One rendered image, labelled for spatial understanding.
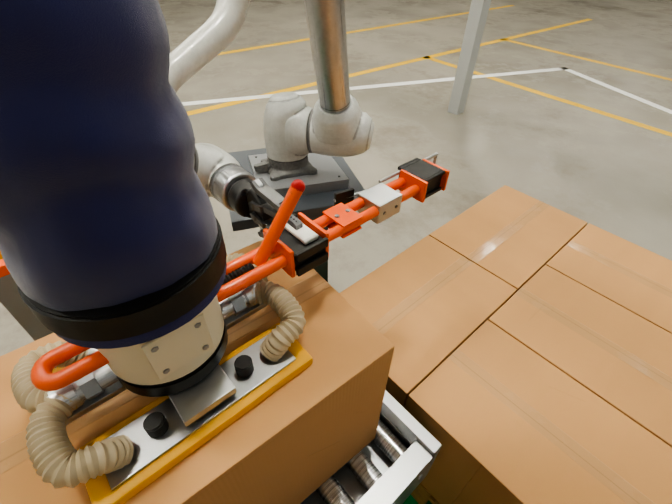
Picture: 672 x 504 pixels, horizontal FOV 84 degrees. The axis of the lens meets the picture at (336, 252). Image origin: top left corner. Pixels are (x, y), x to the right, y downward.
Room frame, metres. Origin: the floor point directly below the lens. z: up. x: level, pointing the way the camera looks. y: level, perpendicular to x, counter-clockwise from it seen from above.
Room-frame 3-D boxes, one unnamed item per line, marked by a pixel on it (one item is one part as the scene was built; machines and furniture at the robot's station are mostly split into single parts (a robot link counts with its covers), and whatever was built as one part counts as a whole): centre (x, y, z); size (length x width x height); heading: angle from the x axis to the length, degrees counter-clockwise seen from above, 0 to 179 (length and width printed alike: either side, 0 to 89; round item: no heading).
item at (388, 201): (0.65, -0.09, 1.07); 0.07 x 0.07 x 0.04; 42
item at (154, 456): (0.27, 0.19, 0.97); 0.34 x 0.10 x 0.05; 132
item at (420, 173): (0.74, -0.19, 1.08); 0.08 x 0.07 x 0.05; 132
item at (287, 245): (0.51, 0.07, 1.08); 0.10 x 0.08 x 0.06; 42
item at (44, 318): (0.34, 0.26, 1.19); 0.23 x 0.23 x 0.04
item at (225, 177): (0.69, 0.22, 1.07); 0.09 x 0.06 x 0.09; 132
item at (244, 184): (0.63, 0.17, 1.07); 0.09 x 0.07 x 0.08; 42
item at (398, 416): (0.60, -0.01, 0.58); 0.70 x 0.03 x 0.06; 42
